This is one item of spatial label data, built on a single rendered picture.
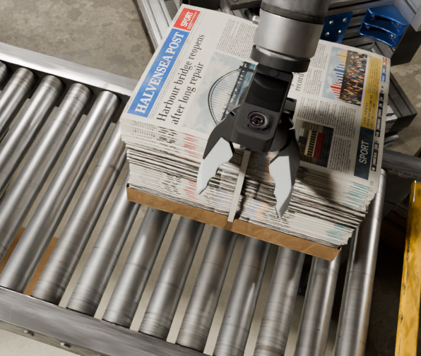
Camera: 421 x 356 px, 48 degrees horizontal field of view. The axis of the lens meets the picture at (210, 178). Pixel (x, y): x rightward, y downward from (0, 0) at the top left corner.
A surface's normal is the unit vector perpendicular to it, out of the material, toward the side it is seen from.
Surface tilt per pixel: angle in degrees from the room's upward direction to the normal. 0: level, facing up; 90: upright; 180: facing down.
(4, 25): 0
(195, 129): 6
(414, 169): 0
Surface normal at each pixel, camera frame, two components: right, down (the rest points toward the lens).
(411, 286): 0.07, -0.50
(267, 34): -0.69, 0.18
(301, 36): 0.24, 0.47
